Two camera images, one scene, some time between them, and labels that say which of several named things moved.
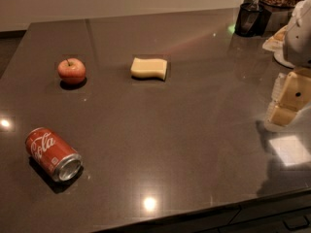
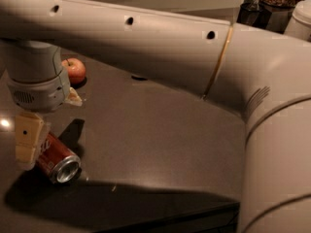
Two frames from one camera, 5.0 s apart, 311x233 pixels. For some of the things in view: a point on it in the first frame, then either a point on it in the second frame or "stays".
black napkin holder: [252, 18] stays
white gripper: [298, 39] -> [40, 93]
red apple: [71, 71] stays
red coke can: [56, 156] stays
